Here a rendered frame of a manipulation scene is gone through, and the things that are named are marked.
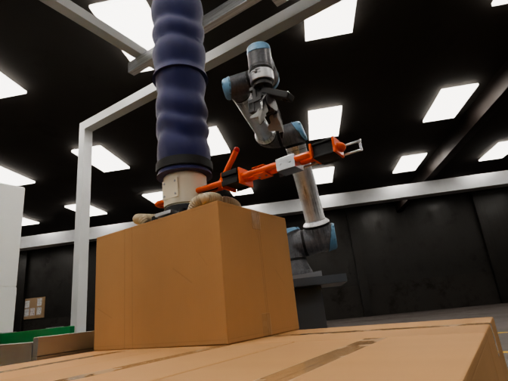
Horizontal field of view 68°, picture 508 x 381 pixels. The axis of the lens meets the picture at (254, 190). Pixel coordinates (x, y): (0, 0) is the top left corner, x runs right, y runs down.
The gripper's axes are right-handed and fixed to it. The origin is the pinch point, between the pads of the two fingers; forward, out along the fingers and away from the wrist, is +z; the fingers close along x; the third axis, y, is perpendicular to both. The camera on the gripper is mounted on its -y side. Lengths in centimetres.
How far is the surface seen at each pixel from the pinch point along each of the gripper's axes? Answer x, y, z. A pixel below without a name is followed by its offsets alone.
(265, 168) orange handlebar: 4.4, 2.4, 14.6
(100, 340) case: 21, 66, 64
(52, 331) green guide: -18, 166, 59
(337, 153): 3.6, -22.4, 16.6
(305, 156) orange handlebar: 4.3, -12.1, 14.8
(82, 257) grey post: -158, 358, -20
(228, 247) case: 18.6, 9.8, 40.8
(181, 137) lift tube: 9.2, 34.9, -6.5
